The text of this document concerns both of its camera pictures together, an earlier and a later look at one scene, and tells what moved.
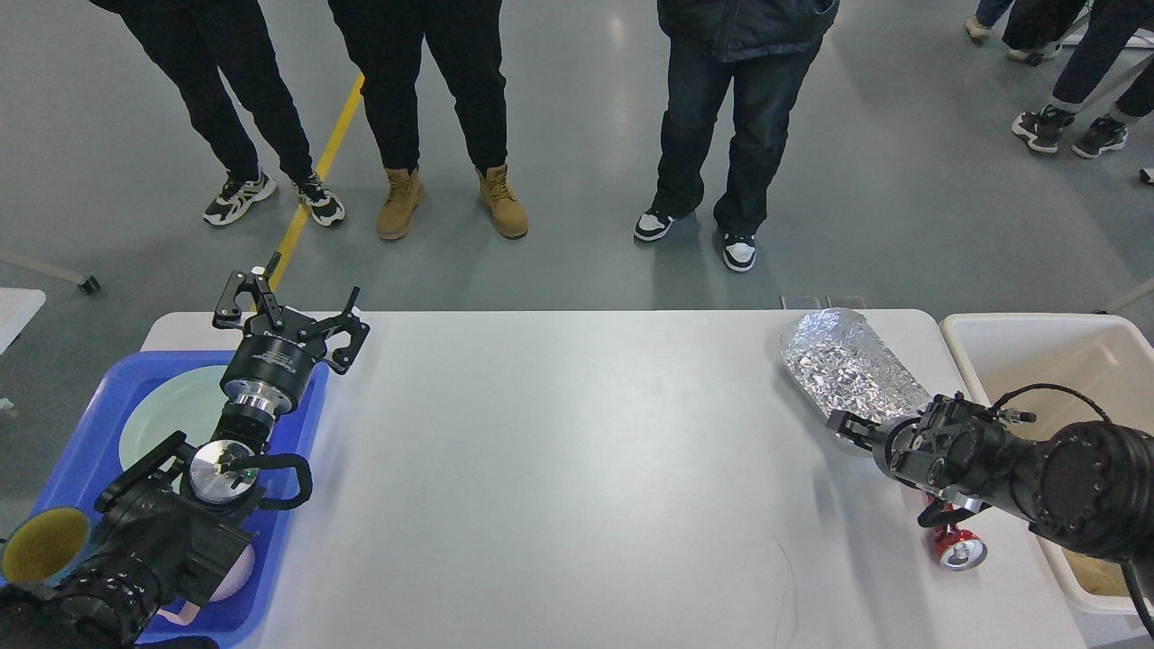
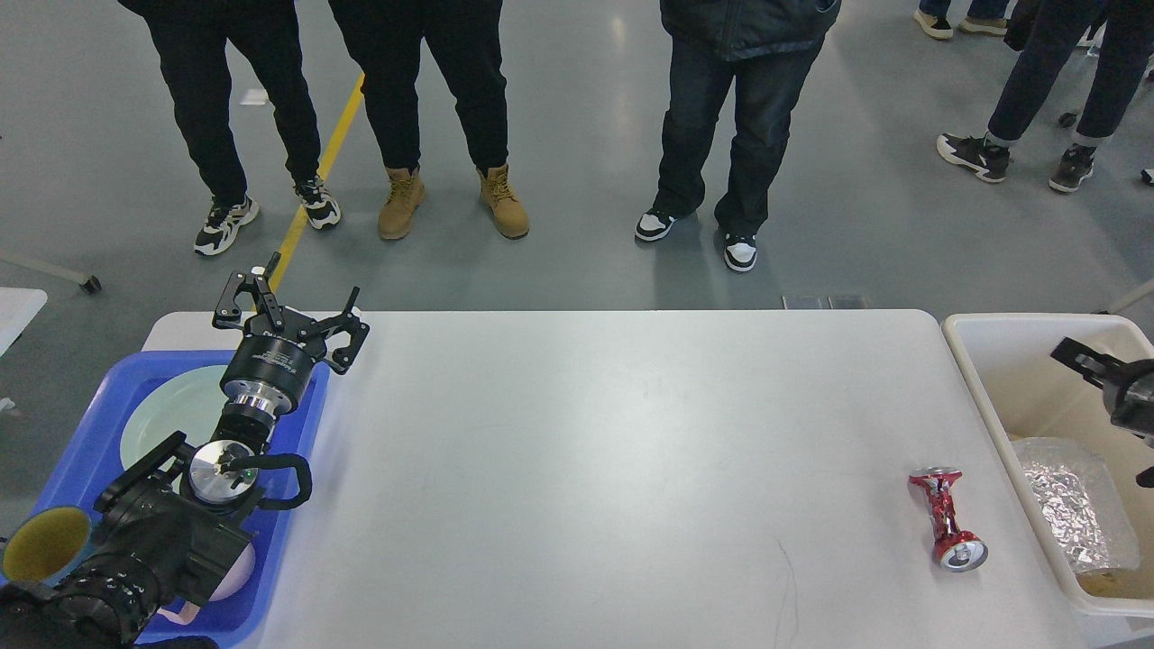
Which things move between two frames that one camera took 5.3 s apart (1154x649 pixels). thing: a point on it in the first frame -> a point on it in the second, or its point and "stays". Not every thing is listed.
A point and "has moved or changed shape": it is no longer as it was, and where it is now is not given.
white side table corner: [17, 307] stays
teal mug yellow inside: [47, 546] stays
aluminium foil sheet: [845, 366] has moved or changed shape
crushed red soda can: [957, 550] stays
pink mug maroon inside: [234, 580] stays
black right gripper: [903, 446] -> [1129, 399]
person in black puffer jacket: [764, 50] stays
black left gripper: [276, 357] stays
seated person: [1033, 30] -> [985, 18]
